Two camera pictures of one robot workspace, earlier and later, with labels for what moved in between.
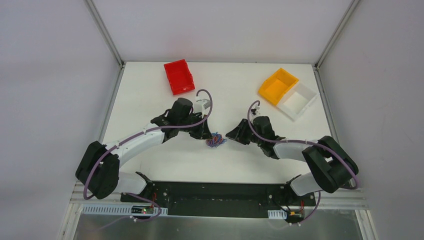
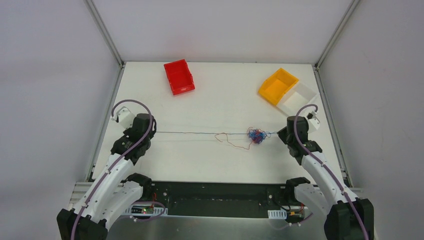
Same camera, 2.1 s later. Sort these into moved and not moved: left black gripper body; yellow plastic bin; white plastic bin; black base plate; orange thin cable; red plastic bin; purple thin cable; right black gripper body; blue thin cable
Moved: blue thin cable; orange thin cable; right black gripper body; left black gripper body; purple thin cable
Not moved: red plastic bin; yellow plastic bin; black base plate; white plastic bin
